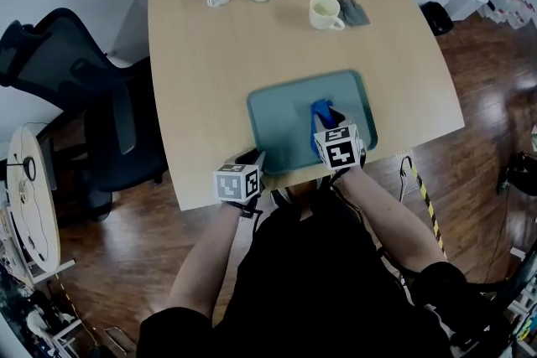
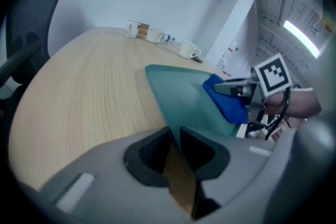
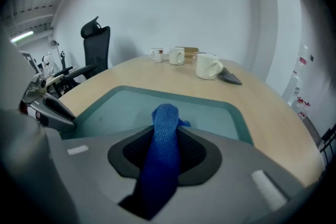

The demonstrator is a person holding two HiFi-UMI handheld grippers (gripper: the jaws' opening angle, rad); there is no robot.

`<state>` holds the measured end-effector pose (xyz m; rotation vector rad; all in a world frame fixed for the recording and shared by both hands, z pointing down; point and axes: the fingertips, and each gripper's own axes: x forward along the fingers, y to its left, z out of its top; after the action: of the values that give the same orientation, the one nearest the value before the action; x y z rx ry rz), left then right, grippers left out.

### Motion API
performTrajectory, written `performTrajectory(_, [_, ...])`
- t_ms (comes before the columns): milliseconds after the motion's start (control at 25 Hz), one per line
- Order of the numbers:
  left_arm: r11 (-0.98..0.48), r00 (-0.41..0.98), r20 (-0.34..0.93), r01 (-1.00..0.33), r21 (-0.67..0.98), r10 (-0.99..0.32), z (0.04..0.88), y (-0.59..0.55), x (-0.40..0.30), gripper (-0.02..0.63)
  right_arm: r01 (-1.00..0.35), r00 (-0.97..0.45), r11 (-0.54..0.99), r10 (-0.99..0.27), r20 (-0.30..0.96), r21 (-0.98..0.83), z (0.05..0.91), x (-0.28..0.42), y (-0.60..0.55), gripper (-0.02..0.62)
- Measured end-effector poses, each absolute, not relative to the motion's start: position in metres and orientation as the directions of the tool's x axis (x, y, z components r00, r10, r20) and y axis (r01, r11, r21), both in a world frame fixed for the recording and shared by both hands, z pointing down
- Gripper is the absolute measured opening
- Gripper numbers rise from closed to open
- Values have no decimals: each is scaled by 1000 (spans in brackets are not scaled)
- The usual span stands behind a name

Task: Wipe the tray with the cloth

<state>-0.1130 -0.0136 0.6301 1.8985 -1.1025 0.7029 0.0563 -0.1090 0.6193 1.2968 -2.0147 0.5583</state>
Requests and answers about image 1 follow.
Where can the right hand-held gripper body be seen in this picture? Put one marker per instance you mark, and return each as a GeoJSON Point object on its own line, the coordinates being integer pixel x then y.
{"type": "Point", "coordinates": [340, 148]}

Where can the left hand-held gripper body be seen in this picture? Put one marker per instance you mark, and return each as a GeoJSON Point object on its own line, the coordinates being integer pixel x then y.
{"type": "Point", "coordinates": [237, 184]}

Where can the blue cloth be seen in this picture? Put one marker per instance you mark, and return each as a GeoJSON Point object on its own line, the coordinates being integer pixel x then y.
{"type": "Point", "coordinates": [322, 109]}

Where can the teal plastic tray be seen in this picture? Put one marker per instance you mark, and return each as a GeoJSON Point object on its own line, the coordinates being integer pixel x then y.
{"type": "Point", "coordinates": [281, 126]}

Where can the person's left forearm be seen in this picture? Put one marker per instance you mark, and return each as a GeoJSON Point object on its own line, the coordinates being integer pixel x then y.
{"type": "Point", "coordinates": [205, 260]}

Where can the person's right forearm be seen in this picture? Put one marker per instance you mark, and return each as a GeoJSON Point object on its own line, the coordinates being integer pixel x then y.
{"type": "Point", "coordinates": [398, 222]}

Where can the person's right shoe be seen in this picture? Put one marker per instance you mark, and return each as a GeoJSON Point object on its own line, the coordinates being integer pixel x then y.
{"type": "Point", "coordinates": [323, 182]}

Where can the person's shoe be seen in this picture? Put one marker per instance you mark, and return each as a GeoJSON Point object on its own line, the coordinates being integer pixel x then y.
{"type": "Point", "coordinates": [282, 197]}
{"type": "Point", "coordinates": [323, 182]}

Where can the person's left shoe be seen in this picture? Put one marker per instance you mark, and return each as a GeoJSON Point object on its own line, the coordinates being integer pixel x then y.
{"type": "Point", "coordinates": [282, 197]}

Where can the yellow black striped tape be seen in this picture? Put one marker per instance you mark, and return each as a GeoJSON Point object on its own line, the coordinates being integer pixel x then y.
{"type": "Point", "coordinates": [428, 205]}
{"type": "Point", "coordinates": [71, 302]}

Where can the grey cloth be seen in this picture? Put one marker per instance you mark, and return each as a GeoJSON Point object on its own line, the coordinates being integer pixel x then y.
{"type": "Point", "coordinates": [354, 12]}

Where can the cream mug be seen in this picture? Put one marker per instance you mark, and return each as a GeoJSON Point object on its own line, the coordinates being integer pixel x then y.
{"type": "Point", "coordinates": [324, 12]}

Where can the black mesh office chair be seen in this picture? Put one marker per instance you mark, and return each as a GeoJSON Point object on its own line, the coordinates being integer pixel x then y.
{"type": "Point", "coordinates": [113, 138]}

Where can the person's black clothing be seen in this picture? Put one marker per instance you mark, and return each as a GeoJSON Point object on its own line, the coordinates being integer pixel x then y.
{"type": "Point", "coordinates": [319, 297]}

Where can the black waste bin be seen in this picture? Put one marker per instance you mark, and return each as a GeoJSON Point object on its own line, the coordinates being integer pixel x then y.
{"type": "Point", "coordinates": [437, 17]}

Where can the round white side table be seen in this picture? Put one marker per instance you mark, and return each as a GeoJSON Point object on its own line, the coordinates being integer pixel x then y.
{"type": "Point", "coordinates": [40, 230]}

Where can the clear storage boxes red labels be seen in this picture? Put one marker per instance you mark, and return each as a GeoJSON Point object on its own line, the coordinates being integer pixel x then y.
{"type": "Point", "coordinates": [514, 4]}

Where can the grey metal floor frame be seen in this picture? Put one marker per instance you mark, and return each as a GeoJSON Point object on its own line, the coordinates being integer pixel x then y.
{"type": "Point", "coordinates": [121, 339]}

